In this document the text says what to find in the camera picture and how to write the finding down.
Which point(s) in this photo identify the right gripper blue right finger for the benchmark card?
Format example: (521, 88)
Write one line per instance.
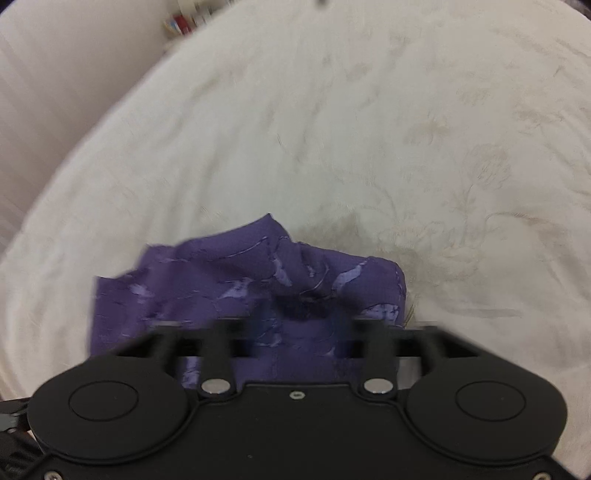
(368, 342)

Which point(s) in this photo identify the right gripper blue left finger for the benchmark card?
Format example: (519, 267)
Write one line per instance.
(237, 352)

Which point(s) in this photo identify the purple patterned garment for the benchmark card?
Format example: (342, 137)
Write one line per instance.
(298, 298)

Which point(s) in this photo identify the cream floral bedspread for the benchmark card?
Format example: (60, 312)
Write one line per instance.
(452, 137)

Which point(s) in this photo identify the shelf with colourful items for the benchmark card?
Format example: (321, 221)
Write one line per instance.
(186, 16)

